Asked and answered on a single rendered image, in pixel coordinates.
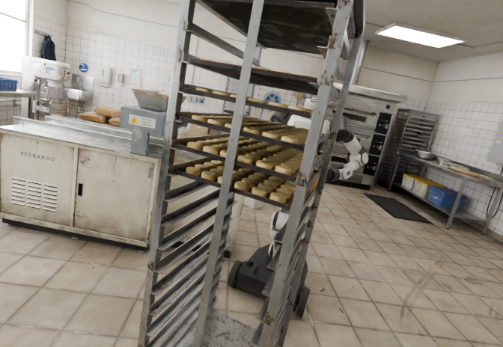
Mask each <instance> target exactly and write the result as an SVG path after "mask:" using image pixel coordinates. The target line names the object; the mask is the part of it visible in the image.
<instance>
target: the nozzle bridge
mask: <svg viewBox="0 0 503 347"><path fill-rule="evenodd" d="M166 117H167V111H161V112H158V111H151V110H147V109H143V108H140V107H139V105H136V106H121V115H120V123H119V128H123V129H130V130H132V142H131V150H130V153H132V154H136V155H140V156H147V152H148V145H149V139H150V134H154V135H161V136H163V135H164V133H165V123H166ZM181 127H188V123H179V126H178V128H181Z"/></svg>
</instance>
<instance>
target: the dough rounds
mask: <svg viewBox="0 0 503 347"><path fill-rule="evenodd" d="M224 167H225V162H222V161H219V160H217V161H216V160H212V161H211V162H205V163H204V164H203V165H195V166H194V167H187V168H186V170H185V171H183V172H185V173H188V174H192V175H195V176H199V177H202V178H205V179H208V180H211V181H214V182H218V183H221V184H222V176H223V171H224ZM315 175H316V173H313V170H312V173H311V178H310V181H311V180H312V179H313V177H314V176H315ZM231 187H233V188H237V189H239V190H243V191H247V192H249V193H252V194H256V195H259V196H261V197H265V198H269V199H271V200H275V201H278V202H280V203H285V204H287V205H290V204H291V203H292V202H293V196H294V192H295V188H296V185H295V184H293V183H289V182H287V179H282V178H279V177H276V176H272V175H269V174H266V173H261V172H258V171H253V170H251V169H248V168H243V167H240V166H237V165H234V169H233V174H232V178H231Z"/></svg>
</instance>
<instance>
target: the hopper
mask: <svg viewBox="0 0 503 347"><path fill-rule="evenodd" d="M131 90H132V92H133V94H134V96H135V98H136V100H137V102H138V105H139V107H140V108H143V109H147V110H151V111H158V112H161V111H167V110H168V101H169V96H167V95H169V94H170V93H166V92H162V91H158V90H143V89H135V88H131ZM160 93H162V94H160ZM163 94H165V95H163Z"/></svg>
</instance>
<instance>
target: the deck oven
mask: <svg viewBox="0 0 503 347"><path fill-rule="evenodd" d="M342 84H343V82H337V81H334V84H333V86H334V87H335V88H336V89H337V90H338V92H339V93H341V88H342ZM407 97H408V96H406V95H402V94H398V93H391V92H388V91H384V90H377V89H373V88H369V87H362V86H358V85H352V84H350V87H349V90H348V94H347V99H346V102H345V106H344V110H343V114H342V116H346V117H348V118H349V120H350V123H349V125H350V129H351V130H352V132H353V134H354V135H355V137H356V138H357V140H358V142H359V143H360V144H361V146H363V147H364V148H365V149H366V151H367V153H368V163H367V164H363V165H362V166H361V167H359V168H358V169H357V170H355V171H353V175H352V176H351V177H349V178H348V179H338V180H336V181H328V182H325V183H328V184H333V185H342V186H346V187H351V188H359V189H364V190H368V191H369V189H370V186H371V185H372V186H374V182H375V179H376V177H375V176H377V171H378V169H379V164H380V162H381V159H382V154H383V151H384V148H385V144H386V141H387V138H388V134H389V130H390V128H391V123H392V121H393V118H394V113H395V110H396V107H397V104H399V103H400V102H402V103H406V101H407ZM337 105H338V100H335V99H332V98H330V99H329V104H328V108H327V111H329V112H332V113H335V112H336V108H337ZM328 141H329V139H328V140H326V141H325V143H324V145H323V147H322V149H321V151H320V152H321V153H323V152H325V151H326V148H327V144H328ZM347 153H348V149H347V148H346V146H345V145H344V143H343V142H342V141H339V142H335V145H334V149H333V152H332V157H331V161H330V164H329V168H331V167H332V164H343V165H346V164H347V163H348V161H347ZM323 160H324V158H323V159H322V160H321V161H320V162H319V163H318V164H317V165H316V166H315V167H314V168H313V169H314V170H317V171H318V168H319V166H320V165H321V164H322V163H323Z"/></svg>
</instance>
